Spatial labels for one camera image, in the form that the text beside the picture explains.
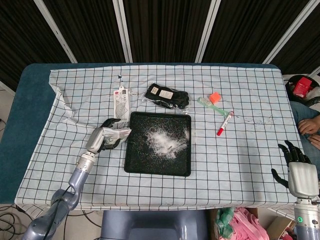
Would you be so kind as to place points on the red cardboard box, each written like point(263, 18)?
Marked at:
point(301, 87)

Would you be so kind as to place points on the black packaged gloves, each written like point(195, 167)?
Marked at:
point(175, 96)

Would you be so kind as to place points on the white wrapper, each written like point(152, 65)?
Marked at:
point(117, 133)

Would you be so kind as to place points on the red white marker pen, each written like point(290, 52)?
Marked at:
point(224, 124)

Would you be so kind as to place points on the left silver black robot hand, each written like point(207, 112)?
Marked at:
point(96, 138)

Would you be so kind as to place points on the orange cube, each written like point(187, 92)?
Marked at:
point(215, 97)

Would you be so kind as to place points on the small white clip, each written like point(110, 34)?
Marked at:
point(133, 94)

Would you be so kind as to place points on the green plastic brush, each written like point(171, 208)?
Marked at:
point(206, 102)

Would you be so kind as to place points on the black tray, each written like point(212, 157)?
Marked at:
point(140, 160)

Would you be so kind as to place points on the blue-grey robot torso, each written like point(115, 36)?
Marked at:
point(150, 225)

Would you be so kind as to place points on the pink cloth pile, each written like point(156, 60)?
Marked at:
point(245, 222)

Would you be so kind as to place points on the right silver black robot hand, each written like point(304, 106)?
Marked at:
point(303, 177)

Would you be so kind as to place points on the white partition frame post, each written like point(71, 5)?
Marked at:
point(58, 32)
point(290, 32)
point(207, 32)
point(123, 32)

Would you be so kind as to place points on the checkered white tablecloth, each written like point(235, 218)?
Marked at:
point(225, 170)

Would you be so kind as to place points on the bystander leg in jeans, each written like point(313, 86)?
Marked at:
point(297, 110)

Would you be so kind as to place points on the bystander hand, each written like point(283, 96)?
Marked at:
point(310, 127)

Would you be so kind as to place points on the white powder pile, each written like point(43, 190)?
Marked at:
point(162, 142)

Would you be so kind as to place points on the clear hairpin packet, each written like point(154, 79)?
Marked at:
point(122, 105)

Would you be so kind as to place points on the brown cardboard box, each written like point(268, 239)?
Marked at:
point(275, 228)

